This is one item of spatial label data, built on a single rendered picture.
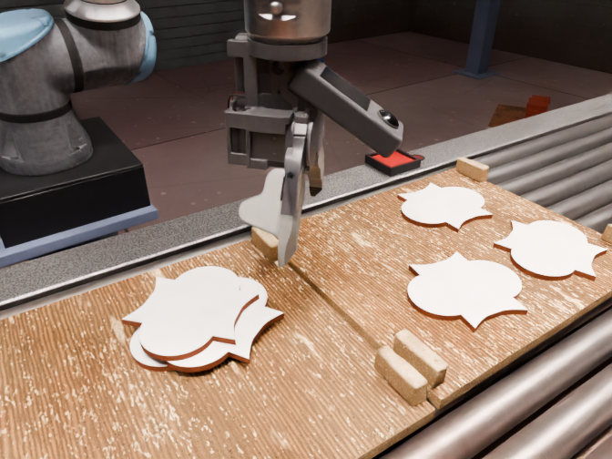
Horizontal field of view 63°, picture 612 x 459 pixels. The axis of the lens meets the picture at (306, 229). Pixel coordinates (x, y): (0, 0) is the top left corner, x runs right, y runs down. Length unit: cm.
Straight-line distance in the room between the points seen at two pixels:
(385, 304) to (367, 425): 17
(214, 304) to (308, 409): 16
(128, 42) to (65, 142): 20
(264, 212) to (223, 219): 33
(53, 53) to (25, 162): 18
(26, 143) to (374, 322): 63
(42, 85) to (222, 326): 52
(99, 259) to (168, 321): 23
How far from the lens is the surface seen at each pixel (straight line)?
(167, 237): 77
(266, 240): 65
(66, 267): 75
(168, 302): 57
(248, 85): 47
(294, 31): 43
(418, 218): 75
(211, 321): 53
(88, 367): 56
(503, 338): 58
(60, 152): 92
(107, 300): 63
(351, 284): 62
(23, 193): 89
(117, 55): 91
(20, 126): 92
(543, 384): 58
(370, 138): 46
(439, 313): 58
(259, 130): 47
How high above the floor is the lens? 132
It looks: 32 degrees down
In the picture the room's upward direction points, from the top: straight up
